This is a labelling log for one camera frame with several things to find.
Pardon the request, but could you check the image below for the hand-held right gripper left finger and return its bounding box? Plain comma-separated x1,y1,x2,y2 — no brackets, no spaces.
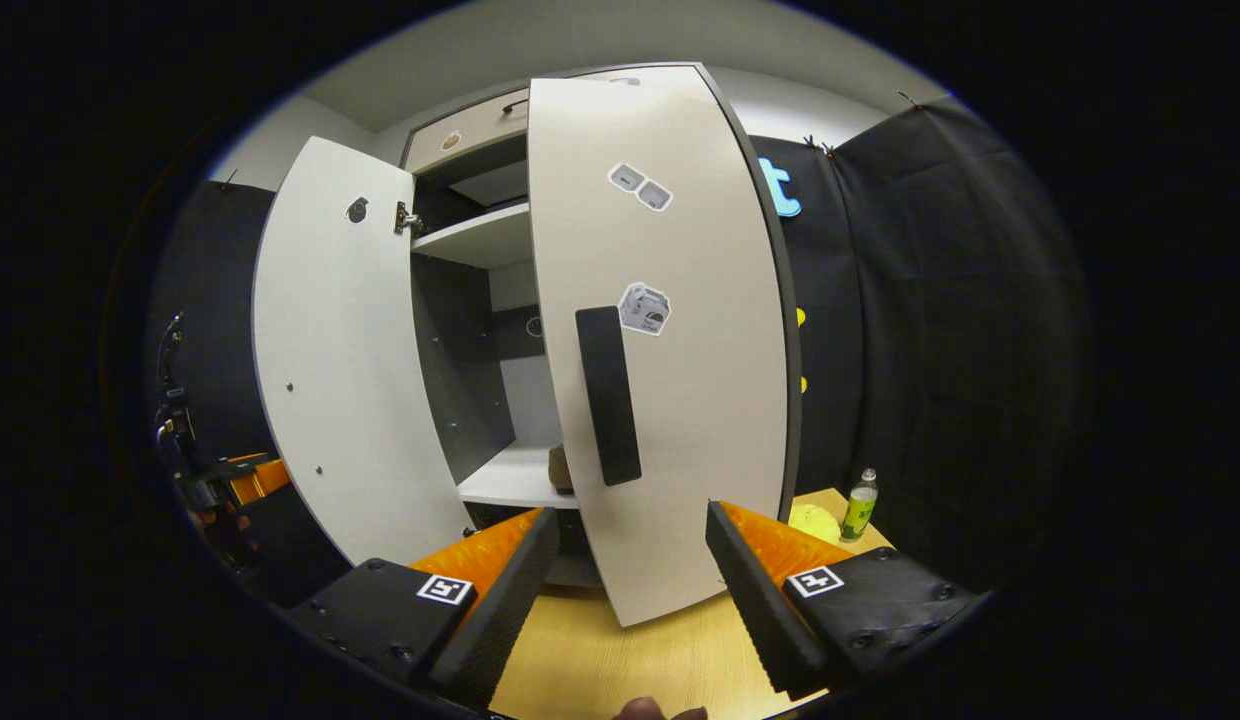
285,507,561,711

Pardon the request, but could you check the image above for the white shoe cabinet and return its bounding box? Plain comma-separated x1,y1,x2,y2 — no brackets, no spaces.
400,62,806,591

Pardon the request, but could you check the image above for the beige cabinet drawer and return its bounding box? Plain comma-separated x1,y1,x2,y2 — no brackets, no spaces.
402,88,531,173

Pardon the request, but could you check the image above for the white cabinet door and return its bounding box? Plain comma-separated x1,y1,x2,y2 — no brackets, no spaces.
252,136,478,569
527,62,803,629

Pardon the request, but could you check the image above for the black backdrop cloth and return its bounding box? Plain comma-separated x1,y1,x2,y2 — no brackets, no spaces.
750,95,1096,601
145,180,281,481

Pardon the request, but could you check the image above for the white cabinet shelf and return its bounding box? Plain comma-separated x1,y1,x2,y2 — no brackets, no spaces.
412,200,533,269
458,443,581,509

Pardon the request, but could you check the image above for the black door handle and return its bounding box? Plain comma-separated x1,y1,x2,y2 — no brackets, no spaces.
576,306,643,487

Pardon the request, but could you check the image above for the green plastic bottle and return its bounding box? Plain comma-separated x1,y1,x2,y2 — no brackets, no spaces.
840,468,879,544

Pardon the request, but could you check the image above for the yellow round object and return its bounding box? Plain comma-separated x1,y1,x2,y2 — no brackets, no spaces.
788,503,843,546

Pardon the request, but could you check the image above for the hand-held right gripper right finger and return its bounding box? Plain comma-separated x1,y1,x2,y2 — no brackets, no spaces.
705,500,981,701

